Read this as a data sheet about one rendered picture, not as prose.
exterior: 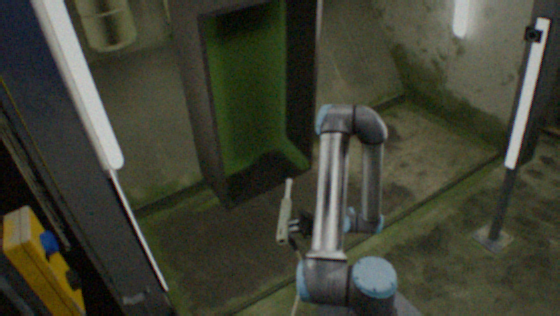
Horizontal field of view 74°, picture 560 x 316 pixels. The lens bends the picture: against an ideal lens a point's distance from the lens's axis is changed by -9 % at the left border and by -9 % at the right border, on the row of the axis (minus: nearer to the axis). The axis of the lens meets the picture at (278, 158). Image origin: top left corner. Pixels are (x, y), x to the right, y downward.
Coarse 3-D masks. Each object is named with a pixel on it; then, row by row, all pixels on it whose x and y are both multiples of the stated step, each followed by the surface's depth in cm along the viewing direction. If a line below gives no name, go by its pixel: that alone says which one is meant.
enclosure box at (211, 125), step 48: (192, 0) 157; (240, 0) 155; (288, 0) 198; (192, 48) 166; (240, 48) 211; (288, 48) 218; (192, 96) 196; (240, 96) 232; (288, 96) 241; (240, 144) 257; (288, 144) 269; (240, 192) 242
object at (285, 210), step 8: (288, 184) 231; (288, 192) 225; (288, 200) 218; (280, 208) 215; (288, 208) 213; (280, 216) 209; (288, 216) 209; (280, 224) 203; (288, 224) 205; (280, 232) 197; (288, 232) 202; (288, 240) 210; (296, 248) 213
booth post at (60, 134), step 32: (0, 0) 91; (32, 0) 103; (0, 32) 94; (32, 32) 98; (0, 64) 98; (32, 64) 102; (0, 96) 101; (32, 96) 105; (64, 96) 110; (32, 128) 109; (64, 128) 114; (32, 160) 113; (64, 160) 118; (96, 160) 124; (64, 192) 123; (96, 192) 129; (96, 224) 134; (128, 256) 147; (128, 288) 154
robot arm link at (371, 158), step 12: (360, 108) 149; (360, 120) 147; (372, 120) 148; (360, 132) 149; (372, 132) 148; (384, 132) 150; (372, 144) 151; (372, 156) 157; (372, 168) 160; (372, 180) 164; (372, 192) 168; (372, 204) 172; (360, 216) 185; (372, 216) 177; (360, 228) 183; (372, 228) 181
